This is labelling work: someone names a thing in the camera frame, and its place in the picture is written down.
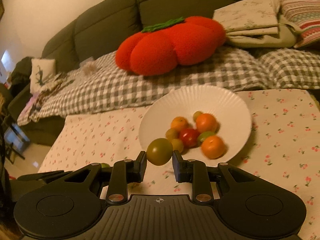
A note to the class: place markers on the patterned floral cloth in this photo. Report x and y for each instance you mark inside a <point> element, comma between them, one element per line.
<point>50,88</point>

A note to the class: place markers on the green small fruit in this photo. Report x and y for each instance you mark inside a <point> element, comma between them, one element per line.
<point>104,165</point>

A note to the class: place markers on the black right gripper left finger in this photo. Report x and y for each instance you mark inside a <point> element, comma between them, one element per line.
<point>121,174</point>

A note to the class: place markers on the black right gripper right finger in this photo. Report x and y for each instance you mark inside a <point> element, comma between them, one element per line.
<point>194,172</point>

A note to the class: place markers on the yellow-green round fruit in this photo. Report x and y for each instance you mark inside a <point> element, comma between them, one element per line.
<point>196,115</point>

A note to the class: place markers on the dark green sofa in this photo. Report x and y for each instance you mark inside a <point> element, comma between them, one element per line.
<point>99,31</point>

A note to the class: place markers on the red tomato shaped cushion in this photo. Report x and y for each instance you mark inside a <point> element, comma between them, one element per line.
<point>160,48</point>

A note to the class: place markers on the olive green tomato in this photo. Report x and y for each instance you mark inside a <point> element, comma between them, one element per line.
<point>159,151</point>

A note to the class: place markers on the clear cotton swab box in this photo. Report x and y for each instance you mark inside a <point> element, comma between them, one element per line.
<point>88,66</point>

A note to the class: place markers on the large orange mandarin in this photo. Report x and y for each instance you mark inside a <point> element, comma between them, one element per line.
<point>213,147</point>

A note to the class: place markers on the striped knitted pillow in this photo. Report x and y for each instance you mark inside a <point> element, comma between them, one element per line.
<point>305,14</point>

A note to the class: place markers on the yellow-green small fruit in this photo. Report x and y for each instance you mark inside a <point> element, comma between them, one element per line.
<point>172,134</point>

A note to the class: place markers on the folded floral beige blanket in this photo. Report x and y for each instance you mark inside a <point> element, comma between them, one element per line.
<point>257,24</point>

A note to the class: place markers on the red tomato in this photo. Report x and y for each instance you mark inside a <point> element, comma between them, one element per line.
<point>189,137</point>

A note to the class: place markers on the white embroidered pillow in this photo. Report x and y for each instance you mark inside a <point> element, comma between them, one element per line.
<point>42,70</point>

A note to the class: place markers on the small orange mandarin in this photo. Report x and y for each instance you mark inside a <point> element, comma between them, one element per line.
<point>179,123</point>

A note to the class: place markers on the grey checkered blanket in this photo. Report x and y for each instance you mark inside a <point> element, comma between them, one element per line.
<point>111,88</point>

